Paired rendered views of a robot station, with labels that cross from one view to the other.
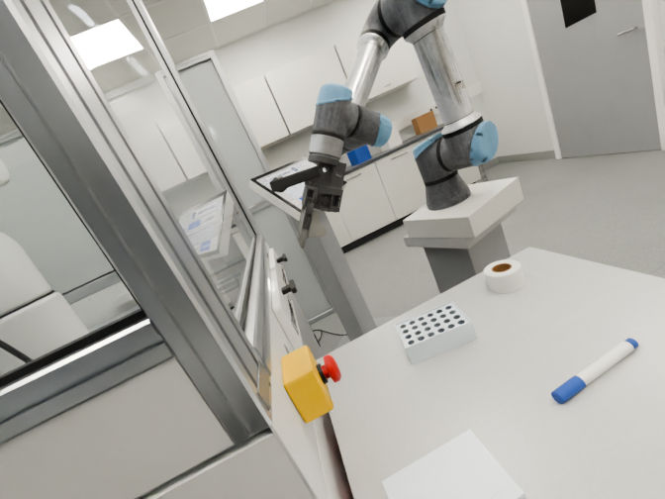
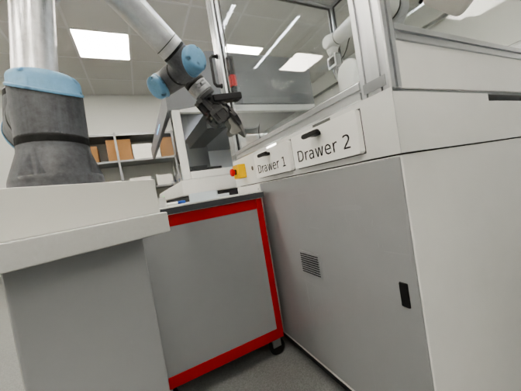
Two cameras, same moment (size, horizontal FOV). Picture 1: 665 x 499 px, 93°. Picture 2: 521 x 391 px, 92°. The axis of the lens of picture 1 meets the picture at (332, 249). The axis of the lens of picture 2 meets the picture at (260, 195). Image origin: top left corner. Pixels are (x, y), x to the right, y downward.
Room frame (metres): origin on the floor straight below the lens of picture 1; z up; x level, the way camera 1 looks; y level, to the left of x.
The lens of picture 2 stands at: (1.68, -0.26, 0.78)
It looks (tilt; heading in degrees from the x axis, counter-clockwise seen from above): 2 degrees down; 160
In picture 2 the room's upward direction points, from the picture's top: 9 degrees counter-clockwise
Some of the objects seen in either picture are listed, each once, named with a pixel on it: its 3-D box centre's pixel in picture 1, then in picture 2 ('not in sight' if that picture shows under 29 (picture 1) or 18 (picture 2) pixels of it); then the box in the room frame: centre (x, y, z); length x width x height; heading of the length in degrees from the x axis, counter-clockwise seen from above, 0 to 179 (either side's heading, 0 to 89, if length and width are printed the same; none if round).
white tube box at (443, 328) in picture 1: (432, 331); (203, 195); (0.52, -0.11, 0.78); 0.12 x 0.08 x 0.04; 86
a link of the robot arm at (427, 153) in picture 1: (434, 155); (48, 108); (1.07, -0.45, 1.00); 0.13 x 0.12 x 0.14; 28
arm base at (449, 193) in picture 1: (444, 187); (57, 165); (1.08, -0.45, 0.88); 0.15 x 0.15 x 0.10
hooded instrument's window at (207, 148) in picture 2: not in sight; (219, 160); (-1.01, 0.32, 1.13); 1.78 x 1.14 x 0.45; 6
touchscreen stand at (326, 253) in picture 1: (342, 272); not in sight; (1.75, 0.00, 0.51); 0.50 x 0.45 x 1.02; 54
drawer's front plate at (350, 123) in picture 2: (278, 270); (322, 144); (1.04, 0.20, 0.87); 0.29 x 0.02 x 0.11; 6
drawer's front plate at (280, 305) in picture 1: (284, 304); (271, 161); (0.73, 0.16, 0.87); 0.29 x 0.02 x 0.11; 6
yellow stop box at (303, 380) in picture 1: (308, 380); (239, 171); (0.40, 0.11, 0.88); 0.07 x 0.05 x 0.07; 6
